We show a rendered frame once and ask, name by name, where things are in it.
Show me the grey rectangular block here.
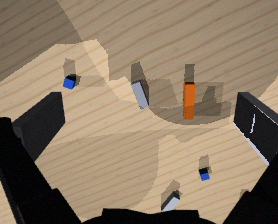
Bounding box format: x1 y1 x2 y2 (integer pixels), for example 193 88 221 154
131 80 149 110
161 192 180 212

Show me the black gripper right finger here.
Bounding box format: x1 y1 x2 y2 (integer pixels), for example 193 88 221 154
222 92 278 224

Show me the orange rod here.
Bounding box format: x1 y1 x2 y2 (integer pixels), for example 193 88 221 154
183 82 195 120

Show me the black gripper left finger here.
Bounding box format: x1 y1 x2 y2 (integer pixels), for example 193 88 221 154
0 92 82 224

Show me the small blue block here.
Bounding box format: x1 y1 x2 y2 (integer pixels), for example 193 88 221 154
63 76 76 90
199 168 210 181

